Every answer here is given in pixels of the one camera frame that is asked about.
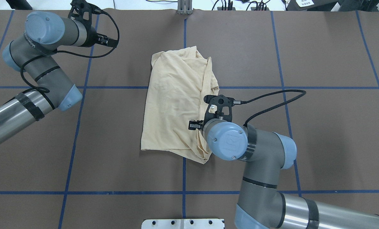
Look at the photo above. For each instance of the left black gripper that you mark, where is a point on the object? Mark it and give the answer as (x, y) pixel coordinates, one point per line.
(91, 39)

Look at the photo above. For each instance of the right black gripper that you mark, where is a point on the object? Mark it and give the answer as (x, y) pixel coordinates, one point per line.
(195, 126)

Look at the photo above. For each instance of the beige long sleeve shirt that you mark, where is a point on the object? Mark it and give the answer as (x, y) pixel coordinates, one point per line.
(179, 81)

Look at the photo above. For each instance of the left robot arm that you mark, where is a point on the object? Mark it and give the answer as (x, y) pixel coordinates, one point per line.
(31, 55)

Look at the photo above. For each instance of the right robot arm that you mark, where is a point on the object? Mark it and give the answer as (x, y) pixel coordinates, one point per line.
(260, 205)

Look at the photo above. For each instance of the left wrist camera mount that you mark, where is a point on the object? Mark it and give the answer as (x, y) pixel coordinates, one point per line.
(82, 11)

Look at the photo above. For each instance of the aluminium frame post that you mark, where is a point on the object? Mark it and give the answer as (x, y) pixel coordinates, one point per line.
(184, 7)

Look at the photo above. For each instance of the white pedestal base plate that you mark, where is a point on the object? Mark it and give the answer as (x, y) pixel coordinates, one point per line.
(183, 224)

